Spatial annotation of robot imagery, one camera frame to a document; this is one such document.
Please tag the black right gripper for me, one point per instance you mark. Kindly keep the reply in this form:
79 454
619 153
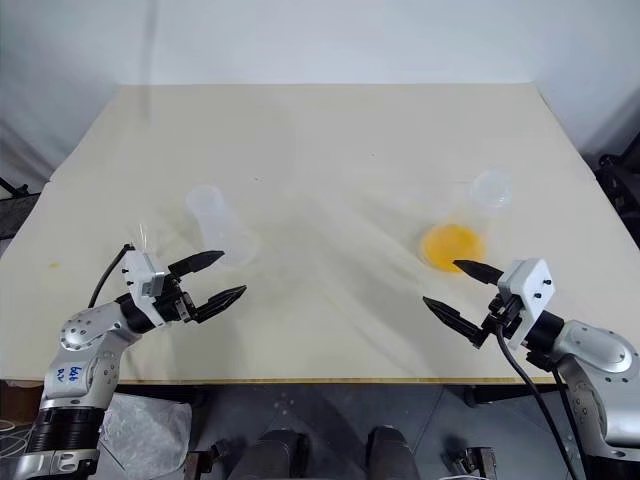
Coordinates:
502 315

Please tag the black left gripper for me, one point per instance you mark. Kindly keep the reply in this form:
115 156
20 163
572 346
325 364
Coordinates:
172 300

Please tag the clear cup with orange juice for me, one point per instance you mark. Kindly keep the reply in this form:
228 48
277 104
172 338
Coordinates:
450 245

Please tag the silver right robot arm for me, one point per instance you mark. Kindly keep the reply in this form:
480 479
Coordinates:
595 350

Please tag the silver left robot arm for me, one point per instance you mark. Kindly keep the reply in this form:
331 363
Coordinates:
80 335

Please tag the clear crumpled plastic bag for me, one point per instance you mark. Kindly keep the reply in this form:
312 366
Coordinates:
145 435

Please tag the dark rounded shape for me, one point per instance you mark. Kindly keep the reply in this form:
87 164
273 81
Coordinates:
280 455
391 452

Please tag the black background equipment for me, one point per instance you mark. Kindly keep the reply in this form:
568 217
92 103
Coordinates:
620 185

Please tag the small black background object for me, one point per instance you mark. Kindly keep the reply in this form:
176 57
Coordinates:
12 186

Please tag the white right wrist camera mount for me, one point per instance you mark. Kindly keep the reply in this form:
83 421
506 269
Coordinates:
530 280

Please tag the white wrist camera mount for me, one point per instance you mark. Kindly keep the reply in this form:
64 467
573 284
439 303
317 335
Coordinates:
530 280
137 270

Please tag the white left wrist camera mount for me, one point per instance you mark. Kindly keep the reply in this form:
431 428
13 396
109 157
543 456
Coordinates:
137 270

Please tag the black metal bracket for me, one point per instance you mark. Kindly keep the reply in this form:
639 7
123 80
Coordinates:
470 460
220 457

